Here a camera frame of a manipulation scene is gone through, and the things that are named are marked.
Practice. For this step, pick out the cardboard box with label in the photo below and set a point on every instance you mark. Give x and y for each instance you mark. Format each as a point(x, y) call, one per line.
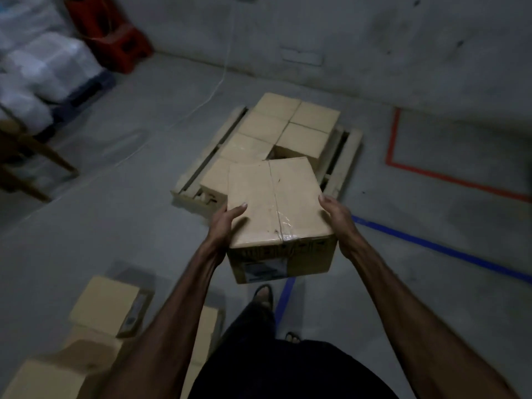
point(106, 305)

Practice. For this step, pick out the person's left hand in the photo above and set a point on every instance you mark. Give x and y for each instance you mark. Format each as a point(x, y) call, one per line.
point(218, 232)

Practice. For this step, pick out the person's sandal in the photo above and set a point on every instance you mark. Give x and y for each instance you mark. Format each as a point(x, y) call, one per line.
point(263, 295)
point(292, 337)

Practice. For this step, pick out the person's left sandal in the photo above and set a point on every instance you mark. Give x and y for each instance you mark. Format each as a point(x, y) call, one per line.
point(263, 295)

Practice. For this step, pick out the wooden pallet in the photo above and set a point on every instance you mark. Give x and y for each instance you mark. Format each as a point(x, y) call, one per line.
point(345, 157)

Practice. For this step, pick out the red plastic crate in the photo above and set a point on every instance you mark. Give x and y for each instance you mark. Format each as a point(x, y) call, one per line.
point(112, 31)

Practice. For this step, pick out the blue plastic pallet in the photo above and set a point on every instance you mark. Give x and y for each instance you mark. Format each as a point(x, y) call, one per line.
point(85, 95)

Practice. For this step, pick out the person's right forearm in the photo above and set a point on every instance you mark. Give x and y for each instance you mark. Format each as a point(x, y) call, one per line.
point(415, 324)

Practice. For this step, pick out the person's right thumb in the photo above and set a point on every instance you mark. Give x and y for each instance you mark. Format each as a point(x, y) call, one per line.
point(327, 204)

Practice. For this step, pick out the person's left thumb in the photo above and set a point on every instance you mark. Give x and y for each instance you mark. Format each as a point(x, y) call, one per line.
point(236, 212)

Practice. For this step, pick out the person's right hand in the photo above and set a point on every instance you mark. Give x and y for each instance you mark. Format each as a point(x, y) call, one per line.
point(343, 224)

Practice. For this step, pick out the plain cardboard box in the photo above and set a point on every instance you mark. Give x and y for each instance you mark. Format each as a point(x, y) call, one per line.
point(89, 349)
point(207, 332)
point(41, 380)

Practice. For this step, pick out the wooden frame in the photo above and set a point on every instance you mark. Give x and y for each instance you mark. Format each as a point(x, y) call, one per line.
point(29, 157)

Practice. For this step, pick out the stack of cardboard boxes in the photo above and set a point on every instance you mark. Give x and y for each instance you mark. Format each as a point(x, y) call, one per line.
point(266, 126)

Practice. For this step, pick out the person's dark trousers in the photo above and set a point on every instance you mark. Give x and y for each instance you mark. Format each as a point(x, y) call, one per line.
point(286, 365)

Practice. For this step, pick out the taped cardboard box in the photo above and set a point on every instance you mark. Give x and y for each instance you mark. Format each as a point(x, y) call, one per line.
point(274, 203)

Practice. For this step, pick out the white wrapped bundles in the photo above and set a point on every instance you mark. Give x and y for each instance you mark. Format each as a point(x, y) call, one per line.
point(39, 58)

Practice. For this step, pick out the person's right sandal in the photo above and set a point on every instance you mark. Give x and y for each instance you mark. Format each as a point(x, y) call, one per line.
point(292, 337)

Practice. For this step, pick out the person's left forearm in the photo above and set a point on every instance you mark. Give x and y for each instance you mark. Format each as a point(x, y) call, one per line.
point(166, 328)

